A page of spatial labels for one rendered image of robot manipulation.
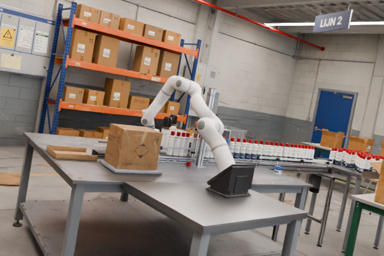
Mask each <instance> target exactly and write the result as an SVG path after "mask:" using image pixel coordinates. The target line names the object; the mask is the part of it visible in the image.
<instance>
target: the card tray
mask: <svg viewBox="0 0 384 256"><path fill-rule="evenodd" d="M46 151H47V152H48V153H49V154H50V155H52V156H53V157H54V158H55V159H73V160H86V161H97V159H98V156H97V155H89V154H88V153H86V147H70V146H53V145H47V147H46Z"/></svg>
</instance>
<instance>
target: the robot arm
mask: <svg viewBox="0 0 384 256"><path fill-rule="evenodd" d="M175 89H176V90H179V91H182V92H185V93H188V94H189V95H190V96H191V98H190V104H191V106H192V108H193V110H194V111H195V113H196V115H197V116H199V117H200V120H199V121H198V122H197V130H198V133H199V134H200V136H201V137H202V138H203V140H204V141H205V142H206V143H207V144H208V145H209V146H210V149H211V152H212V154H213V156H214V159H215V161H216V164H217V166H218V169H219V172H222V171H223V170H224V169H226V168H228V167H229V166H230V165H232V164H236V163H235V160H234V158H233V156H232V154H231V151H230V149H229V147H228V144H227V142H226V140H225V139H224V137H223V136H221V134H222V133H223V131H224V126H223V123H222V122H221V120H220V119H219V118H218V117H217V116H216V115H215V114H214V113H213V112H212V111H211V110H210V109H209V108H208V106H207V105H206V104H205V102H204V100H203V98H202V89H201V87H200V85H199V84H197V83H196V82H194V81H191V80H189V79H186V78H183V77H179V76H176V75H175V76H172V77H170V78H169V79H168V80H167V81H166V83H165V84H164V86H163V88H161V90H160V92H159V93H158V95H157V96H156V98H155V100H153V102H152V103H151V105H150V106H149V108H148V109H143V110H142V114H143V117H142V119H141V123H142V124H143V125H144V126H145V127H148V128H151V129H154V130H155V124H154V117H155V116H156V115H157V113H158V112H159V111H160V109H161V108H162V107H163V106H164V104H165V103H166V102H167V100H168V99H169V98H170V96H171V95H172V93H173V92H174V90H175Z"/></svg>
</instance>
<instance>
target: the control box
mask: <svg viewBox="0 0 384 256"><path fill-rule="evenodd" d="M219 95H220V93H219V92H215V96H214V103H213V108H212V112H213V113H214V114H215V115H216V113H217V107H218V101H219Z"/></svg>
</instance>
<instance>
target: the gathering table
mask: <svg viewBox="0 0 384 256"><path fill-rule="evenodd" d="M318 159H321V160H327V161H329V158H318ZM329 166H332V167H333V170H335V171H338V172H341V173H345V174H347V179H346V184H345V190H344V194H343V199H342V204H341V210H340V214H339V218H338V224H337V229H338V230H336V231H338V232H341V231H340V229H341V227H342V221H343V216H344V212H345V207H346V201H347V196H348V192H349V187H350V182H351V176H354V177H356V178H357V179H356V183H355V188H354V193H353V195H358V194H359V189H360V186H361V180H362V179H379V176H380V175H379V173H378V172H373V171H362V174H361V175H360V174H358V173H356V171H354V169H345V167H343V166H342V165H341V166H339V167H338V166H334V165H329ZM316 197H317V193H313V194H312V198H311V203H310V208H309V215H311V216H313V212H314V206H315V201H316ZM355 202H356V201H355V200H353V199H352V202H351V208H350V213H349V218H348V222H347V227H346V232H345V238H344V242H343V247H342V249H343V250H344V251H341V252H342V253H345V251H346V247H347V242H348V238H349V232H350V227H351V222H352V218H353V213H354V208H355ZM311 222H312V220H311V219H309V218H307V223H306V228H305V231H306V232H305V234H309V233H308V232H309V231H310V227H311ZM383 222H384V216H382V215H380V217H379V222H378V227H377V233H376V236H375V242H374V246H375V247H373V248H375V249H378V248H377V246H379V241H380V238H381V232H382V227H383Z"/></svg>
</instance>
